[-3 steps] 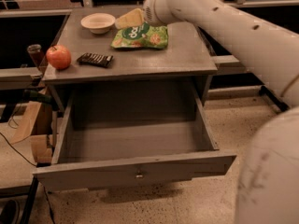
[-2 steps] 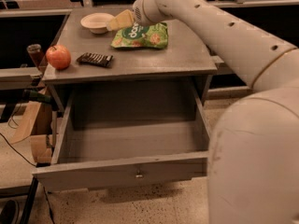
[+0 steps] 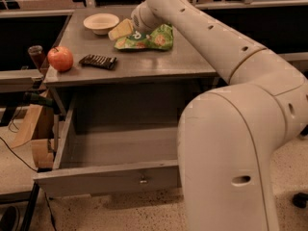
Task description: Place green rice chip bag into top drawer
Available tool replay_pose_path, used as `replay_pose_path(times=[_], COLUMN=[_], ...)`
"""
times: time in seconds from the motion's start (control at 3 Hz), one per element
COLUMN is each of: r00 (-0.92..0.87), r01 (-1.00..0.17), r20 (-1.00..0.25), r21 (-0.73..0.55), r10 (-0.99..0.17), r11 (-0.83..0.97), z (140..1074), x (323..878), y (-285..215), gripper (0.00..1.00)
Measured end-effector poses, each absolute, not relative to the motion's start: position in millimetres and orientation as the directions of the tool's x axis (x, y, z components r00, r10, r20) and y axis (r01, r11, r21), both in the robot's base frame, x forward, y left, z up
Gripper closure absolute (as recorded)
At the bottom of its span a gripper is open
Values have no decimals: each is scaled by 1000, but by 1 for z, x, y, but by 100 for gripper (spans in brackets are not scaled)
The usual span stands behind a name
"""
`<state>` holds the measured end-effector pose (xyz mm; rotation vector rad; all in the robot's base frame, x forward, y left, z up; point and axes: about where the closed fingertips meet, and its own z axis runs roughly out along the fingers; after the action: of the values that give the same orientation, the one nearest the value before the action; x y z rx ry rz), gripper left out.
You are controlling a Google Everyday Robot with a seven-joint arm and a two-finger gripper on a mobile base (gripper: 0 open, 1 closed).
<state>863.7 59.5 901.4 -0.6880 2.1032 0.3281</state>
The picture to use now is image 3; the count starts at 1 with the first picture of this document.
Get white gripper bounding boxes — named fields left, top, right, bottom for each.
left=108, top=1, right=164, bottom=40

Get red apple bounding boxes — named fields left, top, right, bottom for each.
left=47, top=46, right=73, bottom=72

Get cardboard box pieces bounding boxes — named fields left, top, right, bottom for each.
left=10, top=103, right=55, bottom=168

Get small metal drawer knob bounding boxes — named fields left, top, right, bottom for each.
left=140, top=176, right=148, bottom=185

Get dark green clamp handle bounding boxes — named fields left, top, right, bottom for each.
left=24, top=92, right=54, bottom=108

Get green rice chip bag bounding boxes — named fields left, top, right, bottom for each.
left=115, top=24, right=173, bottom=51

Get cream ceramic bowl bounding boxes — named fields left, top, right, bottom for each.
left=83, top=13, right=119, bottom=35

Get dark chocolate bar wrapper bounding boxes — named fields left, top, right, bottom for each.
left=79, top=54, right=116, bottom=70

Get black stand leg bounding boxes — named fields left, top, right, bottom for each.
left=20, top=183, right=39, bottom=231

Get black shoe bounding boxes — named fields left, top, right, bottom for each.
left=0, top=206, right=20, bottom=231

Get black caster wheel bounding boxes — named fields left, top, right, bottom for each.
left=293, top=192, right=308, bottom=209

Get black floor cable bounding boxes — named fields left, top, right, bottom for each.
left=0, top=136, right=39, bottom=173

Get open grey top drawer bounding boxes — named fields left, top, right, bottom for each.
left=34, top=95, right=180, bottom=197

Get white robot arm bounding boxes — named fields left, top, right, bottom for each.
left=132, top=0, right=308, bottom=231

